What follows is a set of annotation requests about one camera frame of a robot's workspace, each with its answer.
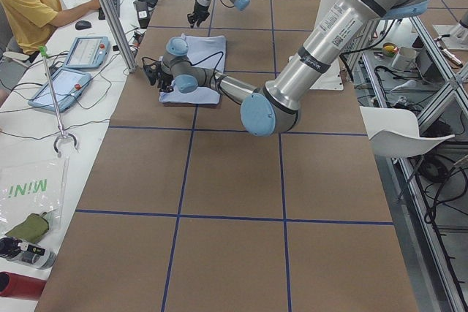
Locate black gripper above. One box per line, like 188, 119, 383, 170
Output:
187, 4, 210, 28
159, 72, 174, 93

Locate light blue striped shirt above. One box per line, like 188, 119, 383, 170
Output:
159, 34, 226, 105

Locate black keyboard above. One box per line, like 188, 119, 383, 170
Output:
97, 0, 121, 21

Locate upper blue teach pendant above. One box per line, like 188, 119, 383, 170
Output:
64, 37, 110, 70

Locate blue teach pendant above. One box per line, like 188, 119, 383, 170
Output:
28, 68, 91, 113
64, 37, 110, 70

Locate lower blue teach pendant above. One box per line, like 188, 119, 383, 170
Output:
28, 68, 91, 113

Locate black computer mouse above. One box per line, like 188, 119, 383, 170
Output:
75, 20, 92, 31

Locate metal reacher grabber tool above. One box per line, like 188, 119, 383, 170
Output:
39, 46, 78, 158

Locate person in yellow shirt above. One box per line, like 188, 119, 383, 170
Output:
1, 0, 100, 56

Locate clear plastic bag green print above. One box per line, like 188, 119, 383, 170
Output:
1, 158, 69, 234

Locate olive green pouch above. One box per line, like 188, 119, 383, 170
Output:
5, 212, 50, 243

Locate white moulded chair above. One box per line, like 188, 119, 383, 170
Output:
360, 106, 455, 158

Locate red bottle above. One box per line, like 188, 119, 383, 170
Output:
1, 271, 47, 300

